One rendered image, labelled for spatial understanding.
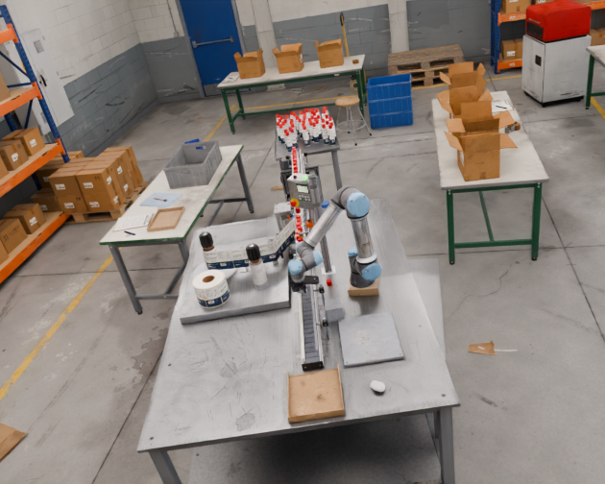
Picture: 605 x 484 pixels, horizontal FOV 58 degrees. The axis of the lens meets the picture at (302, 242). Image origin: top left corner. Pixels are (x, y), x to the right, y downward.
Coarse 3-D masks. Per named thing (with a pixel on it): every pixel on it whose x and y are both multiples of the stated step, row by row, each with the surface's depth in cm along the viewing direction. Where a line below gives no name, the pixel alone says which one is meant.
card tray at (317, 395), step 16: (288, 384) 271; (304, 384) 272; (320, 384) 270; (336, 384) 269; (288, 400) 261; (304, 400) 263; (320, 400) 261; (336, 400) 260; (288, 416) 252; (304, 416) 252; (320, 416) 252
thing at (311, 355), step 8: (304, 216) 412; (304, 296) 327; (304, 304) 320; (304, 312) 313; (304, 320) 308; (312, 320) 306; (304, 328) 301; (312, 328) 300; (304, 336) 296; (312, 336) 295; (304, 344) 290; (312, 344) 289; (304, 352) 285; (312, 352) 284; (312, 360) 279
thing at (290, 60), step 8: (288, 48) 843; (296, 48) 840; (280, 56) 820; (288, 56) 819; (296, 56) 817; (280, 64) 829; (288, 64) 826; (296, 64) 824; (280, 72) 835; (288, 72) 833
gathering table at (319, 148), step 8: (336, 136) 542; (280, 144) 551; (312, 144) 536; (320, 144) 532; (336, 144) 525; (280, 152) 533; (304, 152) 522; (312, 152) 520; (320, 152) 520; (336, 152) 524; (280, 160) 526; (336, 160) 528; (280, 168) 531; (336, 168) 533; (336, 176) 538; (336, 184) 610
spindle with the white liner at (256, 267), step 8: (248, 248) 327; (256, 248) 328; (248, 256) 330; (256, 256) 329; (256, 264) 331; (256, 272) 334; (264, 272) 337; (256, 280) 337; (264, 280) 339; (256, 288) 341; (264, 288) 341
